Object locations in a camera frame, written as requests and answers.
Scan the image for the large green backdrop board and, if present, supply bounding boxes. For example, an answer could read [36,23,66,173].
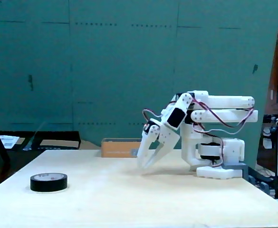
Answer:
[0,0,278,168]

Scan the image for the red arm servo cable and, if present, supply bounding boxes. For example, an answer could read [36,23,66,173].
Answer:
[191,98,256,168]

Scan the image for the thin gripper servo cable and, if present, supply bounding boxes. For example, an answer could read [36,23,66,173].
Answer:
[142,109,163,124]

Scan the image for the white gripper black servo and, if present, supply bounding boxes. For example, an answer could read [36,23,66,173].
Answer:
[137,93,193,169]

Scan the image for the black roll of tape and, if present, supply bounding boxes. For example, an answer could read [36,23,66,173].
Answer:
[30,172,68,193]

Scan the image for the brown wooden shelf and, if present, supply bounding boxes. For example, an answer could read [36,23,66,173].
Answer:
[264,0,278,114]

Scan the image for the grey table clamp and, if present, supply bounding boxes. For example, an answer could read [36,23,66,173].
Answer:
[224,162,249,181]

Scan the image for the black rectangular frame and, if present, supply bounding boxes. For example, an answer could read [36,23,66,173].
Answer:
[22,131,82,151]

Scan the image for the white paper with code print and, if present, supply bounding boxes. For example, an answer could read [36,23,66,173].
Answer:
[0,135,20,150]

